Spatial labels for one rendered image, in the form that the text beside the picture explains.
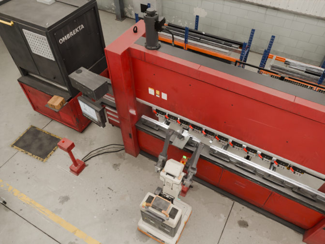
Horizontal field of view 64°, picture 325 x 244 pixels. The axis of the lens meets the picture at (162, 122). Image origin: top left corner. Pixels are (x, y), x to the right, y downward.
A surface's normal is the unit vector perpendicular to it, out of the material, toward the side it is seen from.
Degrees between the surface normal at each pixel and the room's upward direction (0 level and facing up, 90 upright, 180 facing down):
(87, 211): 0
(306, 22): 90
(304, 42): 90
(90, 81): 1
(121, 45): 0
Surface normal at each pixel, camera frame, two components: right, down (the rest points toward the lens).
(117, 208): -0.01, -0.65
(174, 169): -0.36, 0.05
